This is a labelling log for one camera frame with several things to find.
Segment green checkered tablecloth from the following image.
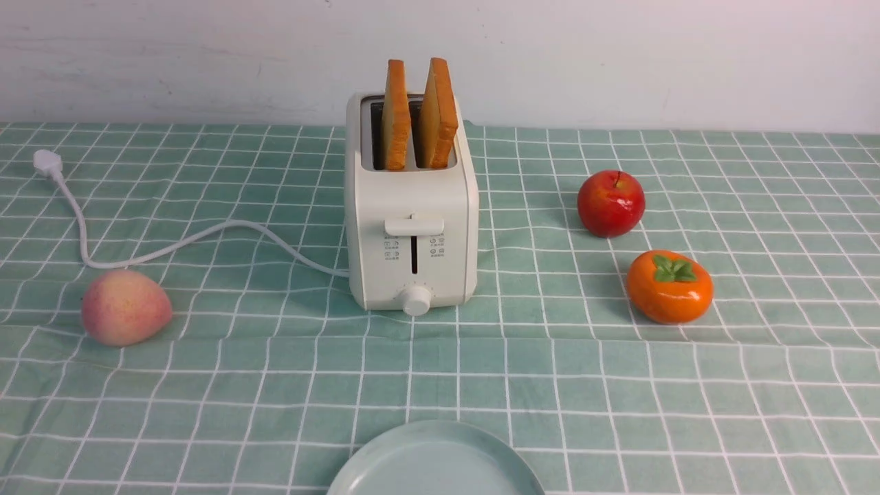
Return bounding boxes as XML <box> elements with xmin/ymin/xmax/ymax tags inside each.
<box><xmin>1</xmin><ymin>122</ymin><xmax>879</xmax><ymax>494</ymax></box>

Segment light green plate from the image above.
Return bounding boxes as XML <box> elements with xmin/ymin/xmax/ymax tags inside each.
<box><xmin>327</xmin><ymin>420</ymin><xmax>545</xmax><ymax>494</ymax></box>

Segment toast slice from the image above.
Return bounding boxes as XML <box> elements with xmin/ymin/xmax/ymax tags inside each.
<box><xmin>382</xmin><ymin>59</ymin><xmax>411</xmax><ymax>171</ymax></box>
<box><xmin>417</xmin><ymin>57</ymin><xmax>459</xmax><ymax>169</ymax></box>

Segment red apple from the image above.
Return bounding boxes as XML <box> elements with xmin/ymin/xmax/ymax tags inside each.
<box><xmin>576</xmin><ymin>170</ymin><xmax>646</xmax><ymax>238</ymax></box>

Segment orange persimmon with green leaf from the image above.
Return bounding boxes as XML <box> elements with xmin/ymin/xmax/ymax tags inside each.
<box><xmin>626</xmin><ymin>250</ymin><xmax>714</xmax><ymax>325</ymax></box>

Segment white toaster power cable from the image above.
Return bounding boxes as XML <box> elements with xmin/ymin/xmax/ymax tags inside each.
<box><xmin>32</xmin><ymin>150</ymin><xmax>351</xmax><ymax>279</ymax></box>

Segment pink yellow peach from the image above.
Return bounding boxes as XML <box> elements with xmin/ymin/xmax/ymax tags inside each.
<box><xmin>80</xmin><ymin>269</ymin><xmax>173</xmax><ymax>347</ymax></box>

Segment white two-slot toaster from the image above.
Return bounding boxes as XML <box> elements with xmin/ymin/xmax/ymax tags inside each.
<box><xmin>344</xmin><ymin>93</ymin><xmax>480</xmax><ymax>316</ymax></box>

